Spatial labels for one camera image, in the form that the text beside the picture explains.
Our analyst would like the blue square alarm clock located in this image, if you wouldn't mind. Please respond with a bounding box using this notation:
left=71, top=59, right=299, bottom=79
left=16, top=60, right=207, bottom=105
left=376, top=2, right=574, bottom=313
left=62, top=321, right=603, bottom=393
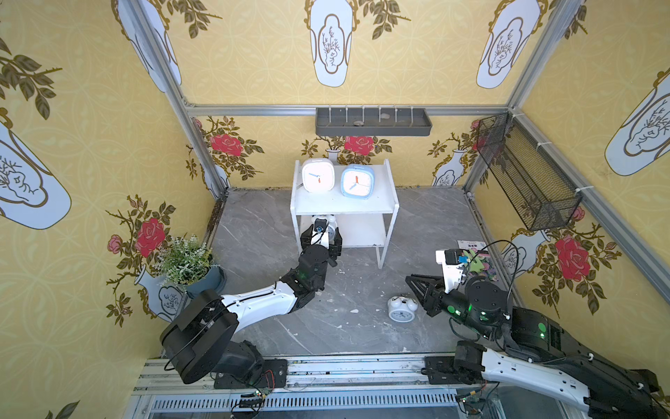
left=340, top=164, right=375, bottom=199

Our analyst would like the white square alarm clock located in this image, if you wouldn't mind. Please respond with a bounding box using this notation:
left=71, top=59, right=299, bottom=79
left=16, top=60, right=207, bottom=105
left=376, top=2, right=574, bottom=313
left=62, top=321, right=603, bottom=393
left=301, top=158, right=335, bottom=193

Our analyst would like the white twin-bell clock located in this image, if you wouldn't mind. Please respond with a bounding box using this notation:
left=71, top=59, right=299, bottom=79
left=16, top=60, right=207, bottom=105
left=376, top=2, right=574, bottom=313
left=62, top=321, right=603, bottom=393
left=387, top=296, right=419, bottom=323
left=312, top=215, right=338, bottom=234

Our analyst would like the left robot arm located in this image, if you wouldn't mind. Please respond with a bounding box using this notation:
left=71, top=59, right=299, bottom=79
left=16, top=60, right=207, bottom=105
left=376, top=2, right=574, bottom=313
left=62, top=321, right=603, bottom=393
left=161, top=218, right=342, bottom=385

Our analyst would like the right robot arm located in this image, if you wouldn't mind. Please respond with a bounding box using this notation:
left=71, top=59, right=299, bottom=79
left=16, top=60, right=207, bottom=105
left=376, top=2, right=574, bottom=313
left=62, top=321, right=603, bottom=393
left=406, top=275, right=669, bottom=418

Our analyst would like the white two-tier shelf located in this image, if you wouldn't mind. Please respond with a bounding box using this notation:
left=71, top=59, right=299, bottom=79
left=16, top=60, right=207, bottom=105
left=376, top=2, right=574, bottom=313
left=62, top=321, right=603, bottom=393
left=290, top=160, right=400, bottom=268

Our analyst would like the green garden hand fork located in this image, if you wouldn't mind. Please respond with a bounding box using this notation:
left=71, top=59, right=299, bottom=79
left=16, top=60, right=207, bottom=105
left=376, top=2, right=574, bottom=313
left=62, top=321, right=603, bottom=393
left=463, top=251, right=485, bottom=273

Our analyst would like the flower seed packet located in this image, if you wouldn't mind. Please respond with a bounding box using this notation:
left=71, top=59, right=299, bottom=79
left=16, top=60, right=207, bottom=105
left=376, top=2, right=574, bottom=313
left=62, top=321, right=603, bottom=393
left=457, top=240, right=498, bottom=283

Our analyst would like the right circuit board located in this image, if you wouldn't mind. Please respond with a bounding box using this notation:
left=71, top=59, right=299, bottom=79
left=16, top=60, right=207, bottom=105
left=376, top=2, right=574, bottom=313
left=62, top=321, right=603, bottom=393
left=455, top=390, right=487, bottom=418

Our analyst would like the circuit board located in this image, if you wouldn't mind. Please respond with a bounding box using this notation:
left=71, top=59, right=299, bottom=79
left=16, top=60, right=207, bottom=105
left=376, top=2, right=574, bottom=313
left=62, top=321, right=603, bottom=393
left=455, top=390, right=487, bottom=418
left=231, top=389, right=270, bottom=411

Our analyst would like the potted green plant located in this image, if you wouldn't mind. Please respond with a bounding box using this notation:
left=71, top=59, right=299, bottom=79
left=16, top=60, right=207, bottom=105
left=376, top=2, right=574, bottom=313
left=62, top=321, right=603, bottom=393
left=158, top=235, right=227, bottom=300

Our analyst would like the left circuit board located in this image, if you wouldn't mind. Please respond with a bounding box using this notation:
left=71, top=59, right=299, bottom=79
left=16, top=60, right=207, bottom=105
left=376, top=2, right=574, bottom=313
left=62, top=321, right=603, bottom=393
left=231, top=389, right=270, bottom=411

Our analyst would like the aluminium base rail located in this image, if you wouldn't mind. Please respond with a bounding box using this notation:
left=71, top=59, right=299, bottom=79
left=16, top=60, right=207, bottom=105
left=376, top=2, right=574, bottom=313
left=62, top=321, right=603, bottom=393
left=130, top=350, right=577, bottom=419

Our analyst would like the grey wall tray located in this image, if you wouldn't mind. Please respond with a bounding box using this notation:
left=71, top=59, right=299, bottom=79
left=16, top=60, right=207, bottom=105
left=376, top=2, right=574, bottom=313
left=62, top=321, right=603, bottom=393
left=315, top=106, right=433, bottom=137

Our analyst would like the black wire mesh basket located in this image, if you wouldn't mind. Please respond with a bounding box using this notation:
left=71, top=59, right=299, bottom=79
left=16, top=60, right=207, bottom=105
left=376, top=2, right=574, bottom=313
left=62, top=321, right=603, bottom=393
left=476, top=113, right=582, bottom=230

